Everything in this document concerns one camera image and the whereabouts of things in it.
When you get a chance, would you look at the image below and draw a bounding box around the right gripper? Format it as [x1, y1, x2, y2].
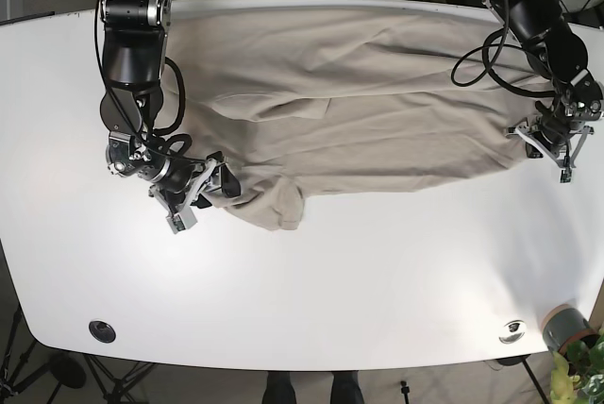
[106, 135, 242, 234]

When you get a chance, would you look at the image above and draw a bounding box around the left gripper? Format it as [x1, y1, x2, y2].
[506, 93, 603, 184]

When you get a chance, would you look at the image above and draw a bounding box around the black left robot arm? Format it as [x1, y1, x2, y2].
[477, 0, 603, 183]

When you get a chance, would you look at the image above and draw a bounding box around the grey plant pot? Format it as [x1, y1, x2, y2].
[540, 304, 599, 355]

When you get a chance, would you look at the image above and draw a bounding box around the green potted plant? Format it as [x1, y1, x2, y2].
[550, 334, 603, 404]

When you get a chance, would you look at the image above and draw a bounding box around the beige khaki T-shirt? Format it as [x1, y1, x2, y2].
[167, 8, 537, 230]

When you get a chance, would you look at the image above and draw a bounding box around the black table grommet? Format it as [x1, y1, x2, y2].
[89, 320, 116, 344]

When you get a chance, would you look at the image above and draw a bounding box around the silver table grommet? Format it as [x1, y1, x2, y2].
[498, 320, 527, 345]

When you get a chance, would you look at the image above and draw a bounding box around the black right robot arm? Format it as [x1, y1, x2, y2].
[94, 0, 241, 233]

